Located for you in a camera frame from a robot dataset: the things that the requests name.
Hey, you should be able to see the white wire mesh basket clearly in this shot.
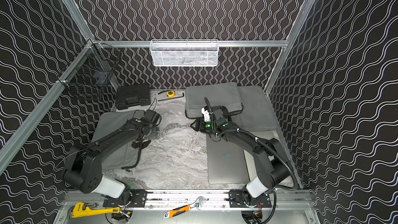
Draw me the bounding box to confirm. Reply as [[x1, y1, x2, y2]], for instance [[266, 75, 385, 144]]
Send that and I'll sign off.
[[149, 39, 220, 67]]

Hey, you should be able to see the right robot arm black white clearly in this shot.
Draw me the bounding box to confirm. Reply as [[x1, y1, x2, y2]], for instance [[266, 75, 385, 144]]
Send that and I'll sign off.
[[191, 97, 300, 206]]

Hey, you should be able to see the silver laptop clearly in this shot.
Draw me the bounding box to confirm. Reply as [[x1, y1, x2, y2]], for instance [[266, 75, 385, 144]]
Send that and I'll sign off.
[[244, 130, 293, 187]]

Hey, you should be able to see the yellow tape measure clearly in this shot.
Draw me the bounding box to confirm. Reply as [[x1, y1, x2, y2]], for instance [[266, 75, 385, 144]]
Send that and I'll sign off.
[[158, 90, 175, 98]]

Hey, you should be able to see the dark grey laptop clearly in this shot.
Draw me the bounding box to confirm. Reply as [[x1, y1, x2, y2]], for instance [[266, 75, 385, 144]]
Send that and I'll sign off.
[[206, 136, 249, 184]]

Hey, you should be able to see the orange adjustable wrench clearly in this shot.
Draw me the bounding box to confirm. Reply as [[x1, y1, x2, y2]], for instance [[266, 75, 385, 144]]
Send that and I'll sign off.
[[163, 196, 207, 219]]

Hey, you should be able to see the black wire basket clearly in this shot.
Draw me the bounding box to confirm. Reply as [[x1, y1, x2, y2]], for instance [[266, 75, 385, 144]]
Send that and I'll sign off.
[[60, 40, 122, 101]]

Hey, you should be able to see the yellow pipe wrench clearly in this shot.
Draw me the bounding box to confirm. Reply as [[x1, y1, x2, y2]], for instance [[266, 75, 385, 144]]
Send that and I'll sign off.
[[68, 202, 132, 219]]

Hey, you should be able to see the grey zippered laptop bag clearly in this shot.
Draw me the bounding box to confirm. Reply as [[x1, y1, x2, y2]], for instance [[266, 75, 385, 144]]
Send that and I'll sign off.
[[232, 86, 278, 131]]

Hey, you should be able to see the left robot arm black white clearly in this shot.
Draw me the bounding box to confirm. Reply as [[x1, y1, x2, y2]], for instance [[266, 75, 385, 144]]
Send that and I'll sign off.
[[62, 110, 162, 205]]

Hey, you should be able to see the black plastic tool case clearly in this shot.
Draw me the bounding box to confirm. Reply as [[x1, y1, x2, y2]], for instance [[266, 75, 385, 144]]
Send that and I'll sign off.
[[115, 83, 151, 110]]

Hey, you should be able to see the black hex key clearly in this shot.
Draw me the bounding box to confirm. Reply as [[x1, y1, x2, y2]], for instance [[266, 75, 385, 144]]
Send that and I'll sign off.
[[159, 91, 185, 102]]

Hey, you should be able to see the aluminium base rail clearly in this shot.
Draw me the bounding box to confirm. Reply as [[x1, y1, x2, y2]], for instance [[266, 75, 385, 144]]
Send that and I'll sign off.
[[102, 189, 273, 209]]

